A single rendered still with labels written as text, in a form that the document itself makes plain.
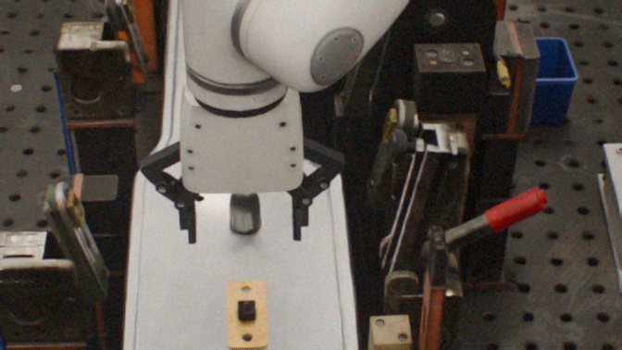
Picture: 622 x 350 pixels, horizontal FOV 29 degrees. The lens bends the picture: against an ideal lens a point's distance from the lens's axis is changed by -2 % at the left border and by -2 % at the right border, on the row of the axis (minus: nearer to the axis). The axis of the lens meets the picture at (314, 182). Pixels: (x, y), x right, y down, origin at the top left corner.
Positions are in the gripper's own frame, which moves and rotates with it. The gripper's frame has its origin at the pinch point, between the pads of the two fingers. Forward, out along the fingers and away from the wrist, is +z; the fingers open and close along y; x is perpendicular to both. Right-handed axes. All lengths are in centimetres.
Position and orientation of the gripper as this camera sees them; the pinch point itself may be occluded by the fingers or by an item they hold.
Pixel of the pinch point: (243, 223)
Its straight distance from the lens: 108.4
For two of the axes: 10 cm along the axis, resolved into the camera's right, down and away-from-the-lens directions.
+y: -10.0, 0.3, -0.5
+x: 0.6, 6.7, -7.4
